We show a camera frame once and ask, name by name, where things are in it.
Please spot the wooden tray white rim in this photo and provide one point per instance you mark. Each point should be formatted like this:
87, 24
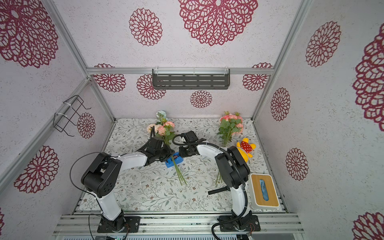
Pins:
256, 194

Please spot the dark grey wall shelf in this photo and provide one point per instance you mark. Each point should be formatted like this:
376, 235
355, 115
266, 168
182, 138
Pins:
191, 80

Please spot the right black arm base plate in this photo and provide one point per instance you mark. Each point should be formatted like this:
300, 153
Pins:
249, 223

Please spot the blue tool on tray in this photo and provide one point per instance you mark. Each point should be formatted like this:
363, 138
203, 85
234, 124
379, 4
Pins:
264, 190

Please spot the black wristwatch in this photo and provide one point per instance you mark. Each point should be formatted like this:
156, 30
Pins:
216, 191

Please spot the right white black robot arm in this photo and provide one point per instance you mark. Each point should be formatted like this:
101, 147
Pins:
234, 172

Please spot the black wire wall rack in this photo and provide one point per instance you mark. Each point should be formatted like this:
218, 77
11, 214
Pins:
61, 120

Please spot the blue tape dispenser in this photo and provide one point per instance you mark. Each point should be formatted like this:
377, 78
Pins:
175, 159

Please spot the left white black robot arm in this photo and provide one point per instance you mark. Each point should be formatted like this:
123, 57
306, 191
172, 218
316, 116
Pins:
101, 177

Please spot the floral patterned table mat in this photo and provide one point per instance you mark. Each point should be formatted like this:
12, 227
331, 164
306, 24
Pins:
156, 188

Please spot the yellow plush toy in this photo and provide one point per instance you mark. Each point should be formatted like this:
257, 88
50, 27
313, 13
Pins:
245, 148

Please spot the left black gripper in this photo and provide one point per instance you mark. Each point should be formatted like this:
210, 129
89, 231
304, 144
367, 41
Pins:
170, 152

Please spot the pink rose bouquet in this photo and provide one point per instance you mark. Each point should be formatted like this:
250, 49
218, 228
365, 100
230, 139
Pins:
230, 125
164, 129

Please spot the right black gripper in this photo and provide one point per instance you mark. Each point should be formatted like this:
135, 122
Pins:
182, 151

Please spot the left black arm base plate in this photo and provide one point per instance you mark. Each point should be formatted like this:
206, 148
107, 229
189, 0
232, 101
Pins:
119, 225

